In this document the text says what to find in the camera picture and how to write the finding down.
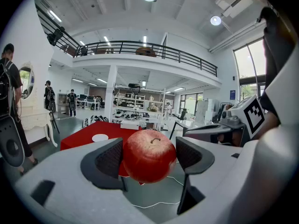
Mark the pile of black white gear bags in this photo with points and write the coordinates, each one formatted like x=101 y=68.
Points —
x=95 y=120

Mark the black metal table frame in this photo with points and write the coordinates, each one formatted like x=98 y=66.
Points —
x=174 y=129

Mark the white ornate dresser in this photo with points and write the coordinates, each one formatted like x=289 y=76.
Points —
x=35 y=120

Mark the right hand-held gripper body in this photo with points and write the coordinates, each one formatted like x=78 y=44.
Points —
x=253 y=118

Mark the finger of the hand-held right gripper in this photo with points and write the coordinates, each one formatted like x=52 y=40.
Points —
x=210 y=129

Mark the black stage light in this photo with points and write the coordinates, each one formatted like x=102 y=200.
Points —
x=54 y=36

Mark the ceiling air conditioner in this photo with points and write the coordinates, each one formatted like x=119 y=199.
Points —
x=233 y=7

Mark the white pillar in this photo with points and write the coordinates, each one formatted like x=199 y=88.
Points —
x=111 y=94

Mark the white rectangular box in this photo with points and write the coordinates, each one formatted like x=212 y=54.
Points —
x=129 y=125

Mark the white round plate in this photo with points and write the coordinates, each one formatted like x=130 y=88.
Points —
x=100 y=137

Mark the person's black clothing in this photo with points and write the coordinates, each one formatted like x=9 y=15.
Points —
x=278 y=43

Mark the black balcony railing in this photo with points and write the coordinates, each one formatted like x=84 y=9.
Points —
x=80 y=51

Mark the red apple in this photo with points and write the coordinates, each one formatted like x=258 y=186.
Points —
x=149 y=157

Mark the tall window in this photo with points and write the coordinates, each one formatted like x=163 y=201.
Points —
x=245 y=62

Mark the round white black device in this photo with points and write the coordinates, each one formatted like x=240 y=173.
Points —
x=120 y=114

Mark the white shelving unit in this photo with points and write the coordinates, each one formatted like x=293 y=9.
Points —
x=140 y=108

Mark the red cloth covered table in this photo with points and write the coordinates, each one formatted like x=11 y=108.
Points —
x=84 y=134

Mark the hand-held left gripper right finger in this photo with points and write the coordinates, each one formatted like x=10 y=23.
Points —
x=189 y=155

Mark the oval dresser mirror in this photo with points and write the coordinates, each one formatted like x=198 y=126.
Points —
x=26 y=83

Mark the blue wall poster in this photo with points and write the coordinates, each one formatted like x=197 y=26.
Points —
x=232 y=94

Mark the flower bouquet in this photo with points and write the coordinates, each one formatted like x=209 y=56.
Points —
x=153 y=108

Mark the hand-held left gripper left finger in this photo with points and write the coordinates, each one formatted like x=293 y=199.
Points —
x=109 y=160

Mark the person's right forearm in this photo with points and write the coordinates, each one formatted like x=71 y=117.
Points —
x=268 y=125

